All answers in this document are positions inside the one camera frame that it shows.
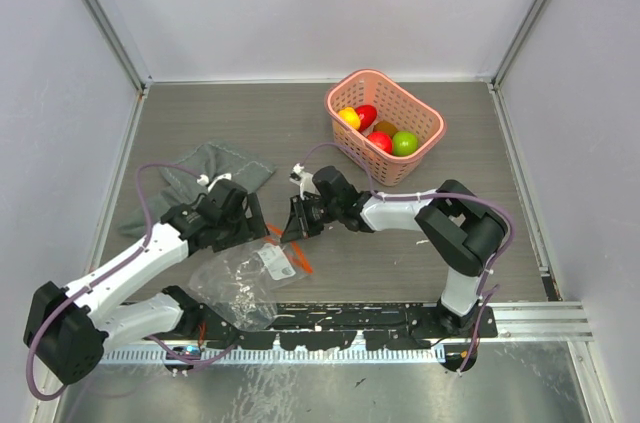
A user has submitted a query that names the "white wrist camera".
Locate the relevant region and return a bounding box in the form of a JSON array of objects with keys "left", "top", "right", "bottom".
[
  {"left": 197, "top": 173, "right": 232, "bottom": 192},
  {"left": 289, "top": 163, "right": 318, "bottom": 199}
]

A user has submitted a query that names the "pink plastic basket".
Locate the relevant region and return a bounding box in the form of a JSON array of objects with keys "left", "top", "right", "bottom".
[{"left": 325, "top": 69, "right": 446, "bottom": 187}]

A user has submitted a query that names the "green apple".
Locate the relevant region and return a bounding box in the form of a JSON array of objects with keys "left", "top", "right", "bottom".
[{"left": 392, "top": 131, "right": 420, "bottom": 157}]

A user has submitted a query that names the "red apple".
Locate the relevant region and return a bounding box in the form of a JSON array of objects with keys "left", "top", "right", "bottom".
[{"left": 367, "top": 131, "right": 393, "bottom": 154}]

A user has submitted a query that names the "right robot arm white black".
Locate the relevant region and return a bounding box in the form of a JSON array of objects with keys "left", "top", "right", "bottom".
[{"left": 280, "top": 164, "right": 514, "bottom": 337}]

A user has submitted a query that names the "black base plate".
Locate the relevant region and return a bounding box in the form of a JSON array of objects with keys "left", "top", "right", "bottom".
[{"left": 157, "top": 303, "right": 474, "bottom": 351}]

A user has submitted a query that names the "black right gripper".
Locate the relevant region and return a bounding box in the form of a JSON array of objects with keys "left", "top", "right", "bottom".
[{"left": 281, "top": 194, "right": 341, "bottom": 244}]

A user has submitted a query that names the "white slotted cable duct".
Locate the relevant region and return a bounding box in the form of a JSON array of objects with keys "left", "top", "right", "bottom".
[{"left": 101, "top": 344, "right": 445, "bottom": 365}]

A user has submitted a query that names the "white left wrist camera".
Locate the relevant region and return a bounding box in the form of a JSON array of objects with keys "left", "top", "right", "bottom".
[{"left": 197, "top": 173, "right": 232, "bottom": 192}]

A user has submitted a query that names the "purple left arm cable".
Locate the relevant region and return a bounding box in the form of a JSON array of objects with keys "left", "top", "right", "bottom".
[{"left": 24, "top": 162, "right": 236, "bottom": 402}]

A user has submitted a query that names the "yellow pear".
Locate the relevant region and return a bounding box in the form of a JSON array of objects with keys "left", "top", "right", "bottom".
[{"left": 338, "top": 107, "right": 361, "bottom": 131}]

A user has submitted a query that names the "brown kiwi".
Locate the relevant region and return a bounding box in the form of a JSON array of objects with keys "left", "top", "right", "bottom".
[{"left": 373, "top": 120, "right": 398, "bottom": 138}]

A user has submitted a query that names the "clear zip bag orange zipper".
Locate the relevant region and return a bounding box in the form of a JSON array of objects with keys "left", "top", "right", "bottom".
[{"left": 188, "top": 225, "right": 313, "bottom": 332}]

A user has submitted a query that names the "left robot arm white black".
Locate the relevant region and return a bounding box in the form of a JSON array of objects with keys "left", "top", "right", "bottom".
[{"left": 24, "top": 179, "right": 269, "bottom": 386}]

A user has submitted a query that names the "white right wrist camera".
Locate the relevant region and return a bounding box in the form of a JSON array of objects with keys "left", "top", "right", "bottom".
[{"left": 289, "top": 163, "right": 318, "bottom": 199}]

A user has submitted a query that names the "grey cloth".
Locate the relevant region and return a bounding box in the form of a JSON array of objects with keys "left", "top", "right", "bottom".
[{"left": 117, "top": 140, "right": 276, "bottom": 239}]

